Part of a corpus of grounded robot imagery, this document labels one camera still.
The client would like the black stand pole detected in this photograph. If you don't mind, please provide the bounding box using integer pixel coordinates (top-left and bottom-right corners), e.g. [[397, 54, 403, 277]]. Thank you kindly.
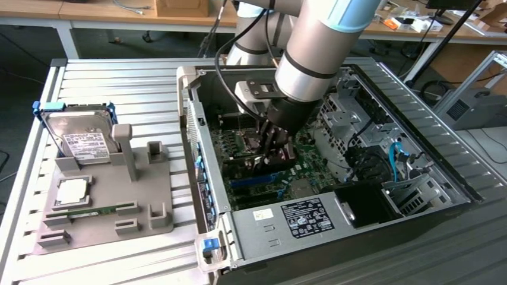
[[403, 0, 485, 88]]

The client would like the black wire bundle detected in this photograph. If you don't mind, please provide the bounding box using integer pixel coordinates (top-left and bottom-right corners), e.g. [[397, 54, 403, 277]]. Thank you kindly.
[[344, 130, 397, 182]]

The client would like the CPU socket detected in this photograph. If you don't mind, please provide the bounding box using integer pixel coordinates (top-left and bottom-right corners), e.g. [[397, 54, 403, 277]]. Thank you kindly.
[[239, 130, 263, 153]]

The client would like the hard disk with blue caddy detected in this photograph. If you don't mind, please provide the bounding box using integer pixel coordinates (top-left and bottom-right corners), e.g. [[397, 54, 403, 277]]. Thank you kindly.
[[32, 100, 120, 166]]

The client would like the slotted metal disk bay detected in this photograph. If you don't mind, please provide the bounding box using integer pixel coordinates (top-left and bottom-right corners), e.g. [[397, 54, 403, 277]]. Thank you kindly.
[[382, 174, 447, 217]]

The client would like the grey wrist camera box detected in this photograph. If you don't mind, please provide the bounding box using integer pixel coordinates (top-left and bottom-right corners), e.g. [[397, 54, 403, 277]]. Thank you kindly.
[[234, 79, 287, 116]]

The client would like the silver chipset heatsink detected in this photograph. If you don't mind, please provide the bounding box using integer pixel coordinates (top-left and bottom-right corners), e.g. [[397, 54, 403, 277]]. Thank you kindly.
[[290, 180, 316, 197]]

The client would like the grey power supply unit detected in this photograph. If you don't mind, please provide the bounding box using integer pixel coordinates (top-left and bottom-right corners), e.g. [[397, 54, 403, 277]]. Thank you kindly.
[[228, 192, 358, 261]]

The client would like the black expansion slot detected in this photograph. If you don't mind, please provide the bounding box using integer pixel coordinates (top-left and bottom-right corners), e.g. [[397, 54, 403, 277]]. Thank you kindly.
[[236, 197, 282, 209], [234, 190, 279, 201]]

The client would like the brown wooden box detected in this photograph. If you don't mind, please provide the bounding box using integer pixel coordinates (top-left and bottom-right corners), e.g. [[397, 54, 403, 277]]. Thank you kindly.
[[156, 0, 211, 17]]

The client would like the black monitor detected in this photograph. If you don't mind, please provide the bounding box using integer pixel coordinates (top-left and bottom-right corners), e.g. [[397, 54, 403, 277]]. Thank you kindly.
[[425, 0, 483, 26]]

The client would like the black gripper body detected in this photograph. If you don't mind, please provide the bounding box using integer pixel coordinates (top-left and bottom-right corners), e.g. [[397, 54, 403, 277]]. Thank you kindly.
[[266, 97, 320, 136]]

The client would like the black coiled cable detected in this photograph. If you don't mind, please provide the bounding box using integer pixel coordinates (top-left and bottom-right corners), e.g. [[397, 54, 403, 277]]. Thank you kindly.
[[419, 80, 453, 105]]

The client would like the wooden desk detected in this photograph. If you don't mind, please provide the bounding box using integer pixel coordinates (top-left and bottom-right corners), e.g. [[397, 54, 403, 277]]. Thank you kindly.
[[0, 0, 239, 59], [356, 0, 507, 88]]

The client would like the blue wire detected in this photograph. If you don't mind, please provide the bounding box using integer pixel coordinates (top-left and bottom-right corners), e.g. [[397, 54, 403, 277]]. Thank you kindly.
[[390, 142, 410, 182]]

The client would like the green motherboard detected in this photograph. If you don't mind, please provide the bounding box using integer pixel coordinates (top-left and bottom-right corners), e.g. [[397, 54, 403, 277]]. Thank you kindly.
[[208, 115, 338, 210]]

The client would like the grey machine box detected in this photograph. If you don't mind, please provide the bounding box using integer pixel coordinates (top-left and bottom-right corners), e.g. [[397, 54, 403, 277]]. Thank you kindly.
[[434, 87, 507, 131]]

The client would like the orange white small box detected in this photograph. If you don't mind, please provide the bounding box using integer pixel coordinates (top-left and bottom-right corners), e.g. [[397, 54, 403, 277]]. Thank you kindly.
[[385, 16, 415, 32]]

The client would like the grey cable with plug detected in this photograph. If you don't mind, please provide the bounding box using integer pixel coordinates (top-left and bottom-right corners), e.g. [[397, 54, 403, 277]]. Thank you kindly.
[[112, 0, 155, 16]]

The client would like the open black PC case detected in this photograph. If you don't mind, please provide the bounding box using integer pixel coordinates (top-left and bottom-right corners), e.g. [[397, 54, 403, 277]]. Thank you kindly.
[[175, 59, 485, 285]]

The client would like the silver CPU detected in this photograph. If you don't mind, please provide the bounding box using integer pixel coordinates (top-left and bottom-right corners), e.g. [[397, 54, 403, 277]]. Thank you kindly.
[[55, 179, 91, 205]]

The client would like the black plastic shroud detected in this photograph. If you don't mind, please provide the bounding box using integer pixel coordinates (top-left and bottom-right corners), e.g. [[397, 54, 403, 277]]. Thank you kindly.
[[335, 181, 403, 229]]

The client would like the brown cardboard box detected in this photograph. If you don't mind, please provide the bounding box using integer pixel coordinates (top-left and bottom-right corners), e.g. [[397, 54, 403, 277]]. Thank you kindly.
[[477, 0, 507, 38]]

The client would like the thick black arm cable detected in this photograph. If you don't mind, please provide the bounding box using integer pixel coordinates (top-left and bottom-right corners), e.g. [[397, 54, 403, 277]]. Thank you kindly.
[[215, 0, 278, 119]]

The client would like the graphics card with metal bracket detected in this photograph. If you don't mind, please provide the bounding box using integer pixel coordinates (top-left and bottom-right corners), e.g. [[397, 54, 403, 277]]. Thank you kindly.
[[222, 153, 298, 182]]

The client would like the green RAM stick with label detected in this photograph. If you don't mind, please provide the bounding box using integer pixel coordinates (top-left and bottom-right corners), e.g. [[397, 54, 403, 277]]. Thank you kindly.
[[51, 207, 120, 219]]

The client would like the grey plastic parts rack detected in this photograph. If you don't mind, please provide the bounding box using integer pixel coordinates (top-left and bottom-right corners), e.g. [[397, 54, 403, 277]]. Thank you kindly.
[[34, 123, 175, 256]]

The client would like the thin cable with silver plug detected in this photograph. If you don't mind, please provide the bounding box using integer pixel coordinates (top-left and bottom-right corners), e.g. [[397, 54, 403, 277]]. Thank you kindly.
[[199, 0, 230, 59]]

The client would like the aluminium profile frame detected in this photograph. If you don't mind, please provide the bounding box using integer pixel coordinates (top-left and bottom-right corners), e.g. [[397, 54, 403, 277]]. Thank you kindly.
[[455, 49, 507, 100]]

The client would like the metal disk bay cage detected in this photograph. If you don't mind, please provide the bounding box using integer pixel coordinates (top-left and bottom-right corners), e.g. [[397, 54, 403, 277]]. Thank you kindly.
[[316, 88, 382, 179]]

